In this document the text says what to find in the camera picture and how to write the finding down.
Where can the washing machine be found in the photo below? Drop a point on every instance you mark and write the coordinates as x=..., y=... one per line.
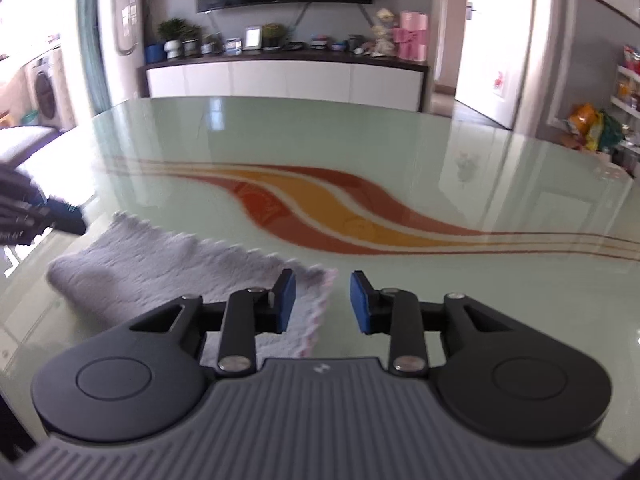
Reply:
x=47, y=87

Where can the small potted plant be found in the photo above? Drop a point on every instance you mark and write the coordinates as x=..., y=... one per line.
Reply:
x=192, y=42

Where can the potted plant in white pot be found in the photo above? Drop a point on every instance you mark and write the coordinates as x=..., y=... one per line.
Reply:
x=172, y=35

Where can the grey green curtain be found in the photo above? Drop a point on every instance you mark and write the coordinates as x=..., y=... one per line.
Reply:
x=87, y=35

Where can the green bag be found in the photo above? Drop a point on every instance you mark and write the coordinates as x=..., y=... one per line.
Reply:
x=610, y=132

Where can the small photo frame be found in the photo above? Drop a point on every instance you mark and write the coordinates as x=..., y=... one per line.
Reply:
x=233, y=46

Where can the white door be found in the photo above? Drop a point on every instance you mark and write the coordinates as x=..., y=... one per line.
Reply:
x=492, y=45

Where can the pink and grey towel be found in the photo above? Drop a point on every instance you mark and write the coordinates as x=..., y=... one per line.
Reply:
x=165, y=270

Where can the beige doll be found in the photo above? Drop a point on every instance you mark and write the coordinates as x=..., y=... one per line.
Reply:
x=385, y=32

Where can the blue container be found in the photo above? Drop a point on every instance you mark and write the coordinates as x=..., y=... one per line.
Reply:
x=155, y=52

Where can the yellow flower plant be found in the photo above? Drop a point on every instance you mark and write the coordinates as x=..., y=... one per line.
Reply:
x=275, y=35

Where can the white sideboard with dark top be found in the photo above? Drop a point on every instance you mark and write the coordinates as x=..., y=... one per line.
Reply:
x=280, y=80

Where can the orange yellow bag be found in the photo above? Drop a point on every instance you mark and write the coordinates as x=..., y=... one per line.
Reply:
x=584, y=125

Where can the pink gift box with bow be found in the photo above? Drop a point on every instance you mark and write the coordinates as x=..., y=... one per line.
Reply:
x=411, y=35

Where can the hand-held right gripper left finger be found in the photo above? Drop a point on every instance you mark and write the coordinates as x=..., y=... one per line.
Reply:
x=286, y=302

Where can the large photo frame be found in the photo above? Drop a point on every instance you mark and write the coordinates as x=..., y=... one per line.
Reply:
x=253, y=38

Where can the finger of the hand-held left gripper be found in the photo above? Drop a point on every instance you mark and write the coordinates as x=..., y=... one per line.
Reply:
x=65, y=216

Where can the white standing air conditioner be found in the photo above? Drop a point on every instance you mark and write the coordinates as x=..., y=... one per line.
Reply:
x=127, y=10

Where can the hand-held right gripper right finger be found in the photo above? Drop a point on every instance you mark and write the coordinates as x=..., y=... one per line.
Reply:
x=360, y=302

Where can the white shelf rack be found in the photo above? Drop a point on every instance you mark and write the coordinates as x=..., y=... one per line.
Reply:
x=629, y=80

